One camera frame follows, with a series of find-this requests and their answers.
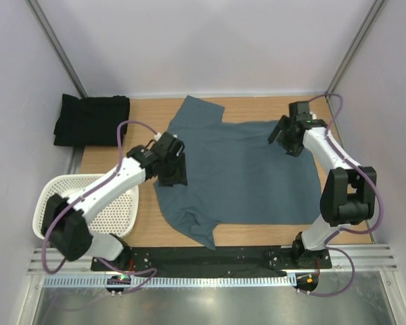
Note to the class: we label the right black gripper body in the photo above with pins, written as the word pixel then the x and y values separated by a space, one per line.
pixel 291 145

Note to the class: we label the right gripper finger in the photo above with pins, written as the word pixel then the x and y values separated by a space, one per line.
pixel 274 134
pixel 283 123

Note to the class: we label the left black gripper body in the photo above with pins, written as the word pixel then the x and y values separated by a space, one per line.
pixel 174 172

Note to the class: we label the blue-grey t shirt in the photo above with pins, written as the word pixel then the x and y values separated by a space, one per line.
pixel 235 176

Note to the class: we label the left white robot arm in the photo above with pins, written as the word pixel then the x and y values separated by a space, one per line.
pixel 66 219

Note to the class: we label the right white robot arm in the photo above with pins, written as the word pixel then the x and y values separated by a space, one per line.
pixel 349 193

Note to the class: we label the white perforated plastic basket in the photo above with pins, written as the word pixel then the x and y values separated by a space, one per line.
pixel 117 218

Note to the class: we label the folded black t shirt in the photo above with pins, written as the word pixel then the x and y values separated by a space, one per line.
pixel 90 121

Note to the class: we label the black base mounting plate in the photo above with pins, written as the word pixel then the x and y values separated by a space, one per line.
pixel 175 260

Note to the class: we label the white slotted cable duct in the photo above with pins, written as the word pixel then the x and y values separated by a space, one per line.
pixel 111 281

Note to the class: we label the right aluminium corner post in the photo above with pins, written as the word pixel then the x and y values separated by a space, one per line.
pixel 365 27

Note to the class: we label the aluminium corner post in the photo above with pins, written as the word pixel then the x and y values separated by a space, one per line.
pixel 365 27
pixel 55 43

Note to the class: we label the left aluminium corner post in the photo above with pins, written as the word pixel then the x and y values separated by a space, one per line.
pixel 55 43

